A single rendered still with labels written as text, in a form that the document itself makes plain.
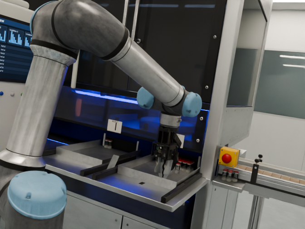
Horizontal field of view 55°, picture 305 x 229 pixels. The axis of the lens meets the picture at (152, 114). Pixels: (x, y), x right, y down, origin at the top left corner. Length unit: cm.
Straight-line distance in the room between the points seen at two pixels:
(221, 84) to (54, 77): 77
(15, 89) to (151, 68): 103
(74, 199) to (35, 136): 105
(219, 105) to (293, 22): 484
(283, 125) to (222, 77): 462
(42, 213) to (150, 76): 40
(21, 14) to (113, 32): 105
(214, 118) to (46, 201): 86
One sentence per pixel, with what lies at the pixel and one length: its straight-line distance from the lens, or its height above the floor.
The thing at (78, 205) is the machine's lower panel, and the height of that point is 54.
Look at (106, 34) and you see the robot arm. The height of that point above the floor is 135.
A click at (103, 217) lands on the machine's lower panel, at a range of 167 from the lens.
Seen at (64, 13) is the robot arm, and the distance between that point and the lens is 69.
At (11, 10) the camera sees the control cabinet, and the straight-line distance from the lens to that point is 165.
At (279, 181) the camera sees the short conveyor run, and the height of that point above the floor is 92.
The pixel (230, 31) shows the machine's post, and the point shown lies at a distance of 133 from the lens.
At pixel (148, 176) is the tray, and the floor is 90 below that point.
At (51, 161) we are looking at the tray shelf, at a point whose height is 88.
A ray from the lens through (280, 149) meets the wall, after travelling 593.
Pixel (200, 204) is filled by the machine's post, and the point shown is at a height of 76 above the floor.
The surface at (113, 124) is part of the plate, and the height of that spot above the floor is 103.
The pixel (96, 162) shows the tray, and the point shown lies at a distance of 129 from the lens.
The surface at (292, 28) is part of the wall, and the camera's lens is 604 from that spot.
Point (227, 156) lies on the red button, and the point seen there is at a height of 101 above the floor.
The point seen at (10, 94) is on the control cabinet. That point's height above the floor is 111.
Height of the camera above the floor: 125
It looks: 5 degrees down
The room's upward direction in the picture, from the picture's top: 8 degrees clockwise
